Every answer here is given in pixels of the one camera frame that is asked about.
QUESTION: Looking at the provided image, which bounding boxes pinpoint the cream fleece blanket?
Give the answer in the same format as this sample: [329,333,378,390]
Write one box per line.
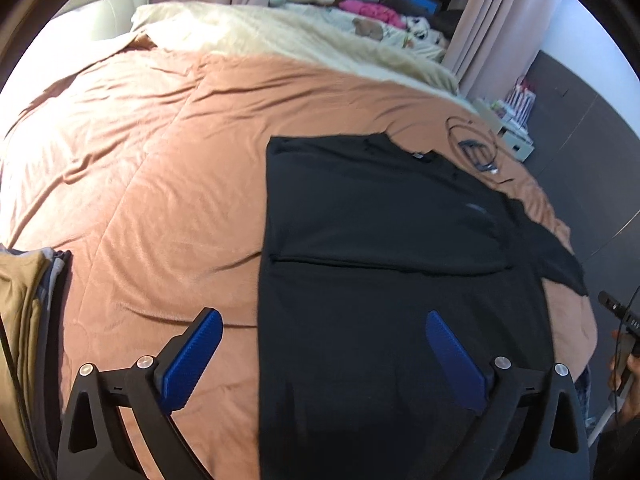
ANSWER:
[131,2,473,110]

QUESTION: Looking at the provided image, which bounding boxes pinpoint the brown bed blanket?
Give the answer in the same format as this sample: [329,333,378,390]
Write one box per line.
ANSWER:
[0,39,599,480]

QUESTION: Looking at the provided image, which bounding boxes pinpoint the pink cloth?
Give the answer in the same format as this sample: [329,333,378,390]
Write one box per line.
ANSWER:
[338,0,407,29]

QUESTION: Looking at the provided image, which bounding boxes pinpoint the pink curtain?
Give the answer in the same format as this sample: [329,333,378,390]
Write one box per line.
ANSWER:
[442,0,561,101]

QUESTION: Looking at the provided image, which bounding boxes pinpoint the person's right hand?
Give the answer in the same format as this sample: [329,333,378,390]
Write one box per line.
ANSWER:
[608,330,639,428]

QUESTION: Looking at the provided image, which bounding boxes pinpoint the cream padded headboard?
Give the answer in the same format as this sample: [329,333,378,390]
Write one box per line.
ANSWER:
[50,0,150,40]

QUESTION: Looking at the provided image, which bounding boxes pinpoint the black t-shirt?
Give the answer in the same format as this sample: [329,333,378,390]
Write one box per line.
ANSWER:
[258,133,587,479]

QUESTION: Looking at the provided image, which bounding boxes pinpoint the white storage box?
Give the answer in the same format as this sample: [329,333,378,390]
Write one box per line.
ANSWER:
[498,120,535,162]

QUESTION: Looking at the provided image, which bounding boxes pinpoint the black cable with glasses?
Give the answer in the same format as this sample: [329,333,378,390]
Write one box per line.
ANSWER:
[444,116,516,184]

